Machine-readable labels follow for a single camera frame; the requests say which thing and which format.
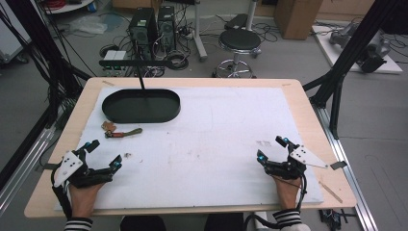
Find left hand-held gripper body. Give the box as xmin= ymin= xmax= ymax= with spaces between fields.
xmin=52 ymin=144 xmax=114 ymax=191

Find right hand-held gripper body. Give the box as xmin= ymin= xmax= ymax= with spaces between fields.
xmin=265 ymin=143 xmax=329 ymax=181

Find person's left hand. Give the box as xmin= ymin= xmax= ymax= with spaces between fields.
xmin=68 ymin=182 xmax=106 ymax=219

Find person's right hand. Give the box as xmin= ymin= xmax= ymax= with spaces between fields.
xmin=272 ymin=176 xmax=304 ymax=212

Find brown leather key tag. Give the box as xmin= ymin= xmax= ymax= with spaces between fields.
xmin=101 ymin=120 xmax=117 ymax=133

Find grey tape piece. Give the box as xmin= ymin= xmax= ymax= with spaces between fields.
xmin=329 ymin=160 xmax=348 ymax=171

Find thin wooden stick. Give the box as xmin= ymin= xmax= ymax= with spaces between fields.
xmin=318 ymin=180 xmax=344 ymax=204

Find white foam mat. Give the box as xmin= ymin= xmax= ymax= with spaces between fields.
xmin=53 ymin=86 xmax=325 ymax=212

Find black oval tray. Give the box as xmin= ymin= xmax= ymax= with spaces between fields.
xmin=101 ymin=88 xmax=182 ymax=125

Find person's left leg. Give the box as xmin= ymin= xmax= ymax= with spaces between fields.
xmin=119 ymin=215 xmax=168 ymax=231

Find person's leg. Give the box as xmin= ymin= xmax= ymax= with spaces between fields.
xmin=203 ymin=213 xmax=245 ymax=231
xmin=119 ymin=215 xmax=168 ymax=231

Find person's right leg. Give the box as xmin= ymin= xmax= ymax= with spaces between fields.
xmin=203 ymin=213 xmax=245 ymax=231

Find black T-shaped stand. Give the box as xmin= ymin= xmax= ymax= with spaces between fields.
xmin=98 ymin=59 xmax=174 ymax=91

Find small white box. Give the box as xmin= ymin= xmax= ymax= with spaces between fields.
xmin=102 ymin=49 xmax=128 ymax=63

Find black round stool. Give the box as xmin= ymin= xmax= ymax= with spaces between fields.
xmin=212 ymin=28 xmax=263 ymax=79

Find clear plastic bag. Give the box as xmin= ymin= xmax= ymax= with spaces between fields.
xmin=67 ymin=14 xmax=109 ymax=36

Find white board with robot parts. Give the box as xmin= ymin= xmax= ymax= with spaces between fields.
xmin=311 ymin=22 xmax=404 ymax=75

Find brown cardboard box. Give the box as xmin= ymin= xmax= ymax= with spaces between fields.
xmin=273 ymin=0 xmax=324 ymax=41

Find large black computer tower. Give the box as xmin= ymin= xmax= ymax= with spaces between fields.
xmin=128 ymin=7 xmax=159 ymax=61

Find black foot pedal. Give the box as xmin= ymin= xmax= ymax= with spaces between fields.
xmin=223 ymin=13 xmax=249 ymax=32

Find white metal stand leg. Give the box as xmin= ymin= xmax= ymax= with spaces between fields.
xmin=191 ymin=0 xmax=209 ymax=63

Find slim black computer tower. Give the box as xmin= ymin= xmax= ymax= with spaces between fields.
xmin=156 ymin=4 xmax=178 ymax=53

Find white round table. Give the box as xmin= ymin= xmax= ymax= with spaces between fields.
xmin=40 ymin=0 xmax=96 ymax=15

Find green strap keychain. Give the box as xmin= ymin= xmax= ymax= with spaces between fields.
xmin=104 ymin=127 xmax=143 ymax=140

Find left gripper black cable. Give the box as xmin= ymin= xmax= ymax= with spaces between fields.
xmin=50 ymin=167 xmax=74 ymax=219

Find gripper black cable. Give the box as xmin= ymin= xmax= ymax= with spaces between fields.
xmin=50 ymin=167 xmax=74 ymax=219
xmin=242 ymin=171 xmax=308 ymax=231

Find aluminium rail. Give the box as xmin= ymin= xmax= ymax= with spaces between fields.
xmin=0 ymin=126 xmax=56 ymax=217
xmin=312 ymin=104 xmax=380 ymax=231

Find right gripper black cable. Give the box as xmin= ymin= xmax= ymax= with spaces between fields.
xmin=242 ymin=171 xmax=308 ymax=231

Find black frame strut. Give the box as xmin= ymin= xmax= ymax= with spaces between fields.
xmin=0 ymin=0 xmax=92 ymax=129
xmin=301 ymin=0 xmax=402 ymax=141

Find coiled black cable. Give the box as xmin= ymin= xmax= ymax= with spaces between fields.
xmin=166 ymin=50 xmax=191 ymax=71

